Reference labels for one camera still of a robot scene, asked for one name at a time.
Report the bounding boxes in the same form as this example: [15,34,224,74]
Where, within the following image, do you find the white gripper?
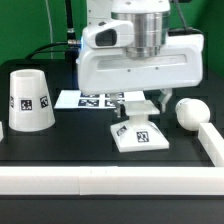
[77,20,204,118]

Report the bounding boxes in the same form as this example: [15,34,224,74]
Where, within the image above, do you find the white lamp base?
[110,100,169,152]

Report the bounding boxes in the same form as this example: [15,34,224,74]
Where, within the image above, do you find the white lamp bulb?
[175,98,210,131]

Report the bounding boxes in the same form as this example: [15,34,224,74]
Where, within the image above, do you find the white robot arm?
[77,0,204,116]

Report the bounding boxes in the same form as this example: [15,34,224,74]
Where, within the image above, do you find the white lamp shade cone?
[9,69,55,132]

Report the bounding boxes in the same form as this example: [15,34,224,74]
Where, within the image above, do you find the white marker sheet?
[54,90,145,109]

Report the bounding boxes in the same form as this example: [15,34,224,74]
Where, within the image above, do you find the black cable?
[25,0,84,60]

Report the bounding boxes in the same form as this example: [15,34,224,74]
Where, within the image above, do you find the white cable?
[45,0,55,60]

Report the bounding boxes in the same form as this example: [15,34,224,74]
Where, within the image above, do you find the white front wall rail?
[0,167,224,195]

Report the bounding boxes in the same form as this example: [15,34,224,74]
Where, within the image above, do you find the white left wall rail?
[0,121,4,142]

